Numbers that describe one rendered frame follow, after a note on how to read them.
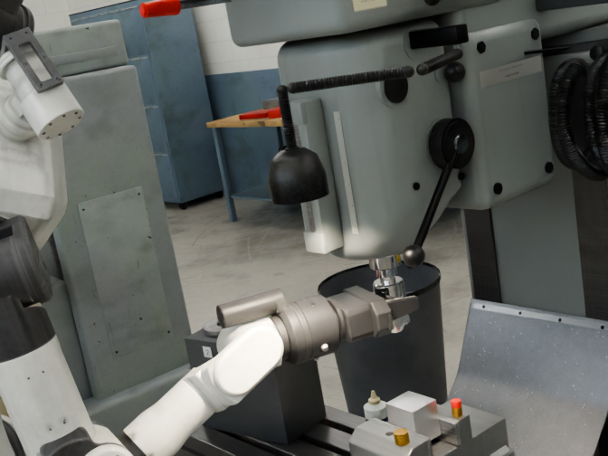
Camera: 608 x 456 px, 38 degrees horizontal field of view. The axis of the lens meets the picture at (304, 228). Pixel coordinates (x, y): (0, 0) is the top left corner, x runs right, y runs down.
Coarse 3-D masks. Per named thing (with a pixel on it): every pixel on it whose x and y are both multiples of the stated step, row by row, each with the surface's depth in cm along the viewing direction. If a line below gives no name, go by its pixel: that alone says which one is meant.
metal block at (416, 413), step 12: (408, 396) 140; (420, 396) 139; (396, 408) 137; (408, 408) 136; (420, 408) 135; (432, 408) 137; (396, 420) 138; (408, 420) 136; (420, 420) 135; (432, 420) 137; (420, 432) 136; (432, 432) 137
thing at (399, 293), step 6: (402, 288) 133; (378, 294) 133; (384, 294) 132; (390, 294) 132; (396, 294) 132; (402, 294) 133; (402, 318) 134; (408, 318) 135; (396, 324) 133; (402, 324) 134
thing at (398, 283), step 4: (396, 276) 136; (376, 280) 135; (396, 280) 133; (400, 280) 133; (376, 284) 133; (380, 284) 133; (384, 284) 133; (388, 284) 132; (392, 284) 132; (396, 284) 132; (400, 284) 133; (376, 288) 133; (380, 288) 132; (384, 288) 132; (388, 288) 132; (392, 288) 132; (396, 288) 132; (400, 288) 133
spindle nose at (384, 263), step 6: (384, 258) 131; (390, 258) 131; (396, 258) 132; (372, 264) 132; (378, 264) 131; (384, 264) 131; (390, 264) 131; (396, 264) 132; (378, 270) 132; (384, 270) 131
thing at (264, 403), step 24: (192, 336) 170; (216, 336) 167; (192, 360) 171; (312, 360) 166; (264, 384) 160; (288, 384) 160; (312, 384) 166; (240, 408) 166; (264, 408) 162; (288, 408) 161; (312, 408) 166; (240, 432) 168; (264, 432) 164; (288, 432) 161
